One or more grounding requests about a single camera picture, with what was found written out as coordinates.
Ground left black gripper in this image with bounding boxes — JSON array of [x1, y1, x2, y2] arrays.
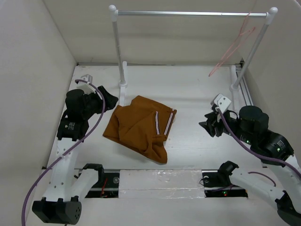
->
[[82, 86, 117, 119]]

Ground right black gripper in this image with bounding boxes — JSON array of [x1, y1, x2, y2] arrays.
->
[[198, 107, 254, 144]]

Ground brown trousers with striped trim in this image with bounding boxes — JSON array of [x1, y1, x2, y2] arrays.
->
[[103, 96, 177, 164]]

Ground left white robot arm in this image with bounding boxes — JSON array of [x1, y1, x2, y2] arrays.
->
[[32, 84, 119, 225]]

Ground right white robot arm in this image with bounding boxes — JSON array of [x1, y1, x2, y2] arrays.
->
[[199, 105, 301, 226]]

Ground white and silver clothes rack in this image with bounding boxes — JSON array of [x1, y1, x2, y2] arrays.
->
[[109, 5, 278, 110]]

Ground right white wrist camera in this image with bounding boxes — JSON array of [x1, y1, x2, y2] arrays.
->
[[211, 93, 232, 113]]

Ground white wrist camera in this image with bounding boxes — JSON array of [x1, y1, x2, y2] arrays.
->
[[211, 93, 232, 113], [76, 74, 95, 95]]

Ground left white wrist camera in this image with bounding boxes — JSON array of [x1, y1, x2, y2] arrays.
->
[[76, 74, 95, 95]]

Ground aluminium rail right side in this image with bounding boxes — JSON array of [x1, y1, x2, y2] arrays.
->
[[235, 59, 253, 105]]

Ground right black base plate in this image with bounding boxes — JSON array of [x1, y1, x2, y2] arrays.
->
[[199, 169, 248, 198]]

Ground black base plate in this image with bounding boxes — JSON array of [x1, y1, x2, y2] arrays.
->
[[199, 169, 248, 198], [86, 169, 120, 198]]

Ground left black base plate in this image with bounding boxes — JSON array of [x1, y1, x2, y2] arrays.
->
[[86, 169, 120, 198]]

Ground pink wire hanger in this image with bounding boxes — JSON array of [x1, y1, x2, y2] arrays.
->
[[208, 12, 256, 77]]

